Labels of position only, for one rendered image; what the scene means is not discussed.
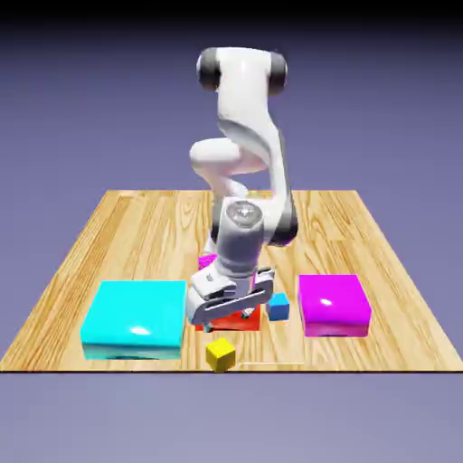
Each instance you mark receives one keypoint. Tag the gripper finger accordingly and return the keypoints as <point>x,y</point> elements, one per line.
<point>247,312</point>
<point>207,327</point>

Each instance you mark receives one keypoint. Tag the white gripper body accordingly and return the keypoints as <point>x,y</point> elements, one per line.
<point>231,305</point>

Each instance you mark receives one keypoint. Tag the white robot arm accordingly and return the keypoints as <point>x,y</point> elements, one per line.
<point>249,108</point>

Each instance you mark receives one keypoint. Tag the small yellow cube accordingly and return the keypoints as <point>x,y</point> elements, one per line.
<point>220,354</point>

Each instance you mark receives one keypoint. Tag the small blue cube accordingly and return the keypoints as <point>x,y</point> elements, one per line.
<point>278,307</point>

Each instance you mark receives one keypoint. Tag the small magenta cube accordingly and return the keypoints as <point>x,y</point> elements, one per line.
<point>207,261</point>

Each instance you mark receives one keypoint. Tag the large red box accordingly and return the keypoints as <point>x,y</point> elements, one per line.
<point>249,321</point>

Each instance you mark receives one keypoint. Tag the large cyan box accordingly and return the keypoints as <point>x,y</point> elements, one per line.
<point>134,314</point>

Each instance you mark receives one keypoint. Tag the large magenta box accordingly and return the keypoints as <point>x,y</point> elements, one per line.
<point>332,304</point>

